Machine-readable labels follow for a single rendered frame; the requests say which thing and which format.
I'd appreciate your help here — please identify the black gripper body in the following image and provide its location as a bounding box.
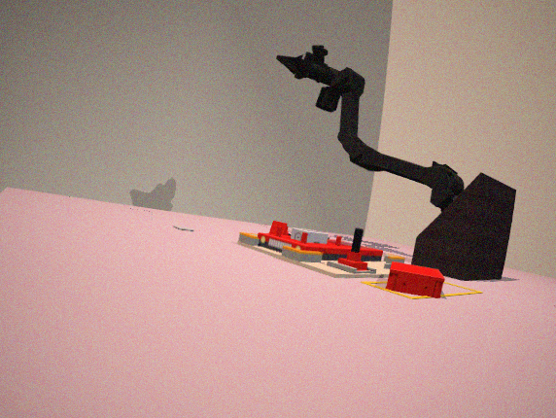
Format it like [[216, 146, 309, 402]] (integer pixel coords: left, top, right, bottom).
[[295, 52, 330, 83]]

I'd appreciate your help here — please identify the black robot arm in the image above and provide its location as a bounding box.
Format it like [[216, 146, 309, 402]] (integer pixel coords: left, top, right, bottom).
[[315, 67, 465, 213]]

